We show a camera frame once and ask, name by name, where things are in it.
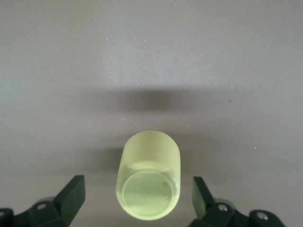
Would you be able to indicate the yellow plastic cup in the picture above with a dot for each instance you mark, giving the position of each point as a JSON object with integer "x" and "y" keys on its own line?
{"x": 148, "y": 165}

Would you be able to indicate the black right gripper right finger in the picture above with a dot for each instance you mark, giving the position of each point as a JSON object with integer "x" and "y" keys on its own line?
{"x": 202, "y": 201}

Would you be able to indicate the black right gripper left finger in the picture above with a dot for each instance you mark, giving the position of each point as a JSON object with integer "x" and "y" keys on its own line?
{"x": 68, "y": 201}

